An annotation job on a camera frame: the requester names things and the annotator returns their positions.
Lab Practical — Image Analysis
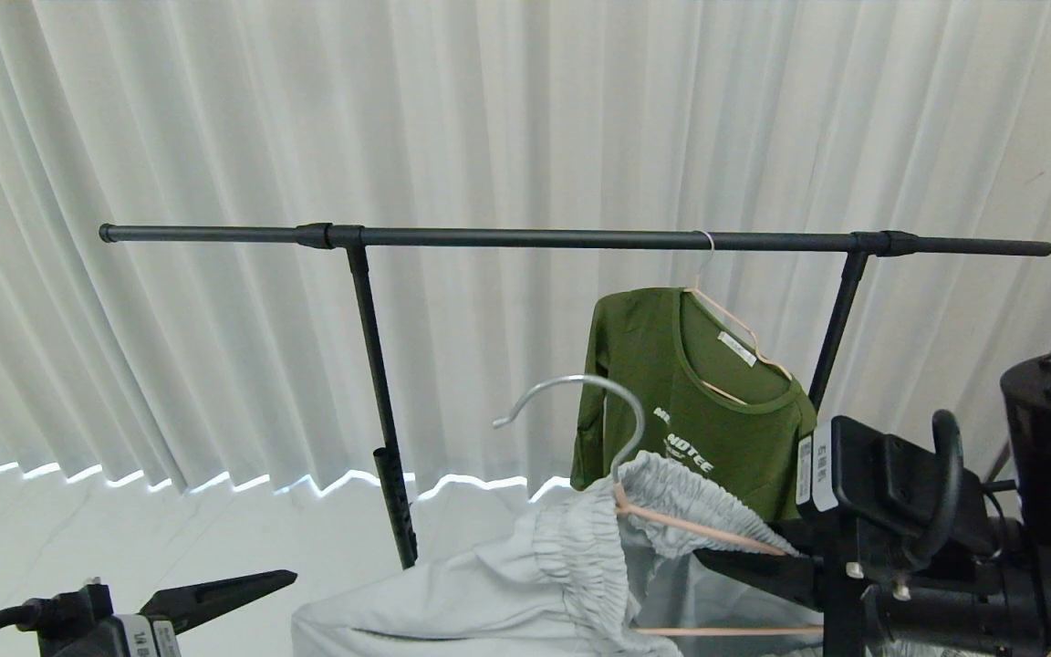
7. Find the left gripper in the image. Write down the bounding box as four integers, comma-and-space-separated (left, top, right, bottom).
110, 569, 299, 657

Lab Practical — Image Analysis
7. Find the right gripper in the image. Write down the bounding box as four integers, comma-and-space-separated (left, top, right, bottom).
693, 522, 1048, 657

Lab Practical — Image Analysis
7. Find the pink clothes hanger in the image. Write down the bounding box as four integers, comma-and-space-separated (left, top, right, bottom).
493, 374, 826, 637
682, 230, 793, 408

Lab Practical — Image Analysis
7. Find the green printed garment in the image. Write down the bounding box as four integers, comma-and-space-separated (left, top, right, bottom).
569, 287, 819, 524

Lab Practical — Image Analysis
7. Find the pale grey garment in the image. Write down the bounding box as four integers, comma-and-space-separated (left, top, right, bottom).
291, 450, 826, 657

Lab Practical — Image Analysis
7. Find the black clothes rack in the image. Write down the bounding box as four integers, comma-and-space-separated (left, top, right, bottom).
98, 222, 1051, 571

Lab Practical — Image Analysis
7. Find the white curtain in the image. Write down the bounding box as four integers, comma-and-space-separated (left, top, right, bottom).
0, 0, 1051, 501

